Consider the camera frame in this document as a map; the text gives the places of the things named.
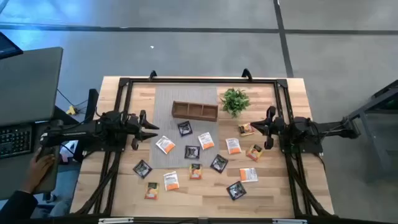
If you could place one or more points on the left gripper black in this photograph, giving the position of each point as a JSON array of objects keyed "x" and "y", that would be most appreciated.
[{"x": 135, "y": 126}]

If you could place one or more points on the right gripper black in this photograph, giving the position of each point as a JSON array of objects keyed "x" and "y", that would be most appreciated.
[{"x": 276, "y": 127}]

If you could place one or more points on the orange mango tea bag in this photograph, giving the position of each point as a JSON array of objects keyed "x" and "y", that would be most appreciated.
[
  {"x": 151, "y": 190},
  {"x": 195, "y": 171},
  {"x": 245, "y": 130},
  {"x": 254, "y": 152}
]

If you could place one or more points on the white and orange tea bag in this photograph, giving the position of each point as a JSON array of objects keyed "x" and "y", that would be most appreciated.
[
  {"x": 171, "y": 180},
  {"x": 206, "y": 140},
  {"x": 165, "y": 144},
  {"x": 248, "y": 175},
  {"x": 233, "y": 146}
]

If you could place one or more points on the dark blackcurrant tea bag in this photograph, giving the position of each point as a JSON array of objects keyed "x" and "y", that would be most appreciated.
[
  {"x": 219, "y": 163},
  {"x": 192, "y": 152},
  {"x": 236, "y": 190},
  {"x": 142, "y": 169},
  {"x": 185, "y": 128}
]

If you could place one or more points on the wooden three-compartment organizer box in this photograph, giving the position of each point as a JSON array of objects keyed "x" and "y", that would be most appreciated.
[{"x": 195, "y": 115}]

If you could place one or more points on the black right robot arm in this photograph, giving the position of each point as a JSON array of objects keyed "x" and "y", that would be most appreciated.
[{"x": 304, "y": 127}]

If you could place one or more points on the person's forearm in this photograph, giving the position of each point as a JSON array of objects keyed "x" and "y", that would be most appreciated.
[{"x": 15, "y": 207}]

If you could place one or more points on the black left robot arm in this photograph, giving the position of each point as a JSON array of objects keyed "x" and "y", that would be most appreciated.
[{"x": 77, "y": 133}]

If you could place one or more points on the grey woven placemat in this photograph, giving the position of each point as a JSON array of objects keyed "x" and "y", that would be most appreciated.
[{"x": 169, "y": 105}]

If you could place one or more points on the small green potted plant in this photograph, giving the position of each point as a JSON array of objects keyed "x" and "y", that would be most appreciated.
[{"x": 235, "y": 101}]

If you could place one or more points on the black upright stand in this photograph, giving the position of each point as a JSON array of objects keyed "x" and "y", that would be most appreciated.
[{"x": 92, "y": 101}]

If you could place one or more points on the yellow power plug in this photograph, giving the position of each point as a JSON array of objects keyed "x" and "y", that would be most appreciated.
[{"x": 72, "y": 109}]

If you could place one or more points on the person's hand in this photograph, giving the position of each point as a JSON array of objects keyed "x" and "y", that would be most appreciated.
[{"x": 38, "y": 171}]

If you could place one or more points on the grey metal side table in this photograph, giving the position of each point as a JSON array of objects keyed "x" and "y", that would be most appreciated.
[{"x": 377, "y": 99}]

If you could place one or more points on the black desk caster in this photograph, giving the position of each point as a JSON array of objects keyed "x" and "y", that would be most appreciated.
[{"x": 49, "y": 197}]

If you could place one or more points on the person's leg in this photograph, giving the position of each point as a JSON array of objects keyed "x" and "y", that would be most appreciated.
[{"x": 57, "y": 210}]

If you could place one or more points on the grey office desk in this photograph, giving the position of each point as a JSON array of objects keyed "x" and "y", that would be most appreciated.
[{"x": 28, "y": 84}]

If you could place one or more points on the black computer keyboard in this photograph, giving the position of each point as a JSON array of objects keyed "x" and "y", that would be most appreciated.
[{"x": 14, "y": 140}]

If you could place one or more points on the dark computer monitor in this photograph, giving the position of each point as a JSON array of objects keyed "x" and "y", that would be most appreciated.
[{"x": 7, "y": 46}]

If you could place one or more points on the black frame clamp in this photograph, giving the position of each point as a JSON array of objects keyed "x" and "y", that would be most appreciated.
[
  {"x": 247, "y": 74},
  {"x": 152, "y": 75}
]

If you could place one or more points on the black aluminium table frame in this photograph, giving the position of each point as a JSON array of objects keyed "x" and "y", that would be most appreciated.
[{"x": 202, "y": 80}]

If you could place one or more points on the white metal bracket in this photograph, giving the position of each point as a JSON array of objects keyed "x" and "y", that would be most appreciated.
[
  {"x": 115, "y": 220},
  {"x": 289, "y": 221}
]

